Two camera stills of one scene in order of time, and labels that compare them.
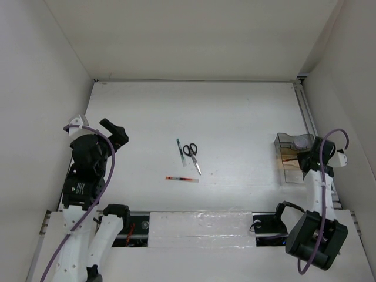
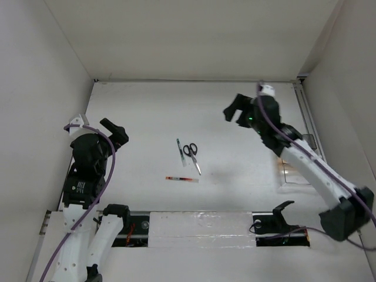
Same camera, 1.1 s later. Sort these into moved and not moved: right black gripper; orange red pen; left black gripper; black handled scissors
Moved: right black gripper
Not moved: left black gripper; black handled scissors; orange red pen
